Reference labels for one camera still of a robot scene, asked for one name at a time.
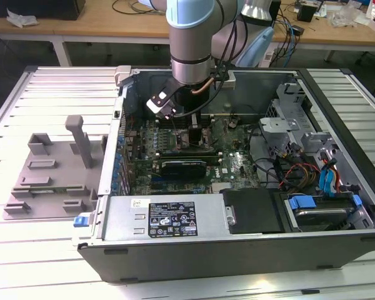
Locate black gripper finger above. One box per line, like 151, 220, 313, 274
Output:
189, 112, 204, 146

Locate black graphics card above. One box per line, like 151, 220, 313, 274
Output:
131, 155, 209, 181

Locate green motherboard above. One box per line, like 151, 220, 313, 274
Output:
123, 115, 263, 197

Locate silver chipset heatsink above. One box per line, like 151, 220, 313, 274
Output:
211, 182, 233, 194

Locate blue expansion slot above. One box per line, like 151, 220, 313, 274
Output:
150, 177, 176, 188

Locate silver metal drive cage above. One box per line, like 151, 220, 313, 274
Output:
257, 81, 343, 166

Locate black plastic shroud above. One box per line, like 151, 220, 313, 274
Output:
221, 188, 284, 236

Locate silver power supply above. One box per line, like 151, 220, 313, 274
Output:
102, 195, 231, 244

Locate tall black box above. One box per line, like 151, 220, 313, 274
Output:
270, 0, 282, 23

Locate black open PC case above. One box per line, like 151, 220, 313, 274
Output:
71, 65, 375, 284

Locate hard disk in blue carrier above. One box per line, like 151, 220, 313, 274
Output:
285, 193, 363, 233

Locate grey parts rack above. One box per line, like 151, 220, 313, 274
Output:
2, 114, 109, 221

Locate small black device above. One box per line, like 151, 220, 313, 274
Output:
296, 1, 317, 23

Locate green RAM stick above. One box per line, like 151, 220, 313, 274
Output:
14, 186, 84, 192

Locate clear plastic bags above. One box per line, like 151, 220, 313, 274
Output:
327, 5, 368, 28

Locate large black box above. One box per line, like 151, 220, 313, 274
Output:
0, 0, 87, 21

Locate white crumpled paper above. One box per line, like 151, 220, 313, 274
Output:
6, 8, 39, 28

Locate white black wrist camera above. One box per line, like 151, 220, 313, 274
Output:
146, 78, 178, 121

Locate grey case latch handle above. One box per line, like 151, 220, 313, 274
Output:
114, 65, 134, 87

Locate red yellow wire bundle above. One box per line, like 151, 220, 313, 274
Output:
279, 162, 322, 191

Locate blue wire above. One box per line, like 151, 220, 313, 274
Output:
327, 167, 341, 198
318, 168, 331, 197

